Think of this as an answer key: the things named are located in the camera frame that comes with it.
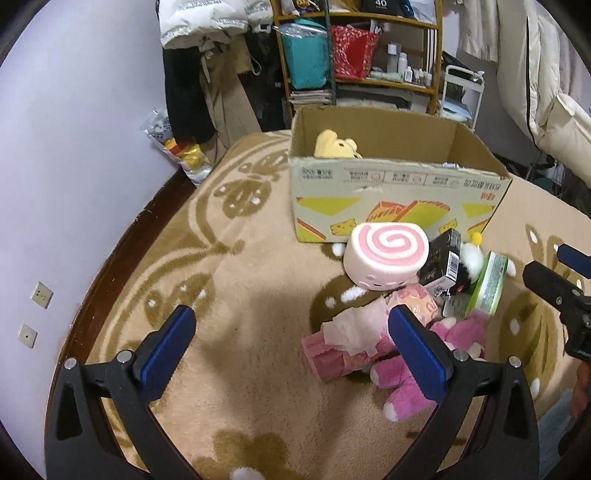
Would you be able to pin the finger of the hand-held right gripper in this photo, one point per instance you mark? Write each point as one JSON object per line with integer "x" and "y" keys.
{"x": 554, "y": 288}
{"x": 575, "y": 261}

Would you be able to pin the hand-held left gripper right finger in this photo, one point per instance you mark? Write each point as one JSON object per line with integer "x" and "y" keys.
{"x": 418, "y": 355}

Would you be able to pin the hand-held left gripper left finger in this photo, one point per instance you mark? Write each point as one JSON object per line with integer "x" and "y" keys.
{"x": 168, "y": 355}

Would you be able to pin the magenta plush toy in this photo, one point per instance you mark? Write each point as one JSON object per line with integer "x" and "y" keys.
{"x": 401, "y": 383}

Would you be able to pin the pink patterned packet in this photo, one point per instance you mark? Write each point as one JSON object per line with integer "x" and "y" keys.
{"x": 415, "y": 302}

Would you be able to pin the pink tissue pack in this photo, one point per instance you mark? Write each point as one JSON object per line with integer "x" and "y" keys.
{"x": 344, "y": 337}

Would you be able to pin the white fluffy plush toy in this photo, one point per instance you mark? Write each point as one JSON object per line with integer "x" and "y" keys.
{"x": 472, "y": 261}

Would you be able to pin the pink swirl roll plush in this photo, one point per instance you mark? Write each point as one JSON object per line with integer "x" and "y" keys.
{"x": 388, "y": 249}

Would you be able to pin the printed cardboard box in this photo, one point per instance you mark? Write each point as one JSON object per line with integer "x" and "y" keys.
{"x": 369, "y": 194}

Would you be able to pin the person's right hand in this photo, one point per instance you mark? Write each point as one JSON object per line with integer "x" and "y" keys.
{"x": 582, "y": 392}

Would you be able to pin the small silver packet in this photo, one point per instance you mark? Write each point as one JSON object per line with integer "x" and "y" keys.
{"x": 456, "y": 305}

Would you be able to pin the green wet wipes pack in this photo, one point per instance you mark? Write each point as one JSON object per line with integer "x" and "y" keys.
{"x": 489, "y": 281}

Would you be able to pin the black carton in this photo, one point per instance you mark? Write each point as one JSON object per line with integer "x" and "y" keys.
{"x": 438, "y": 258}

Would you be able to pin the person's blue jeans leg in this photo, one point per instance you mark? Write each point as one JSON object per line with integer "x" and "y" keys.
{"x": 554, "y": 429}

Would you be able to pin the light blue folded cloth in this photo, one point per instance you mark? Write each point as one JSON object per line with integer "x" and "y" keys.
{"x": 457, "y": 110}

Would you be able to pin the cream padded lounge chair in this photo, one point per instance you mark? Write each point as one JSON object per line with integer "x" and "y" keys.
{"x": 545, "y": 69}

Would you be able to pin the clear plastic bag of toys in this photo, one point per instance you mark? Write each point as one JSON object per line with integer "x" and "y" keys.
{"x": 184, "y": 157}

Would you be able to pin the white trolley cart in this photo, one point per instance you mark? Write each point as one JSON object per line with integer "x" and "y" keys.
{"x": 461, "y": 87}

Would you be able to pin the yellow plush toy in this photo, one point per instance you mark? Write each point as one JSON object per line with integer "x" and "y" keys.
{"x": 330, "y": 143}

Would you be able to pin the wide stack of books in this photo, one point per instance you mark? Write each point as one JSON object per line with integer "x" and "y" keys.
{"x": 383, "y": 98}

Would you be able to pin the pale patterned curtain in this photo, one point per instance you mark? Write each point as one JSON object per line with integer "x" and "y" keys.
{"x": 478, "y": 27}

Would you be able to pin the beige hanging trousers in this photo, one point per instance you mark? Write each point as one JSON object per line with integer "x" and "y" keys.
{"x": 231, "y": 106}

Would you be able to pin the group of cosmetic bottles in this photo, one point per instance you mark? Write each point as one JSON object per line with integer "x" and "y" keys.
{"x": 406, "y": 64}

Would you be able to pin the black hanging garment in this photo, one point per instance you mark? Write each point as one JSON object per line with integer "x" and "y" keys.
{"x": 184, "y": 92}

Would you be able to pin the narrow stack of books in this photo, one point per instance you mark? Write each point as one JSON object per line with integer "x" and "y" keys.
{"x": 310, "y": 98}

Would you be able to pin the black hanging coat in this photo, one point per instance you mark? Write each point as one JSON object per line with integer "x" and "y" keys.
{"x": 268, "y": 87}

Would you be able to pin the white plastic bag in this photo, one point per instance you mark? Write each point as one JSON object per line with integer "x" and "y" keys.
{"x": 422, "y": 9}

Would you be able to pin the red patterned bag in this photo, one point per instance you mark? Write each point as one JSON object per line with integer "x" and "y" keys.
{"x": 353, "y": 50}

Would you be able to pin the wooden shelf rack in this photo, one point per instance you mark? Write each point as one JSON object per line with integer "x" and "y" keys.
{"x": 383, "y": 21}

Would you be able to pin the black box marked 40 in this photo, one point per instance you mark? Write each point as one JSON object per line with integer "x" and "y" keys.
{"x": 381, "y": 5}

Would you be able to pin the teal bag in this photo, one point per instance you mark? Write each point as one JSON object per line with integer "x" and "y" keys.
{"x": 304, "y": 55}

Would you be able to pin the white puffer jacket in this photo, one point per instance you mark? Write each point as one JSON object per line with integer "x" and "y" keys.
{"x": 203, "y": 23}

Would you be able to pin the purple patterned bag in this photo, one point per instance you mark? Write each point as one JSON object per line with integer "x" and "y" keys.
{"x": 304, "y": 4}

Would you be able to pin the white wall socket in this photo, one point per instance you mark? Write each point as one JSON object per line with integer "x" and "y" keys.
{"x": 41, "y": 295}
{"x": 27, "y": 336}

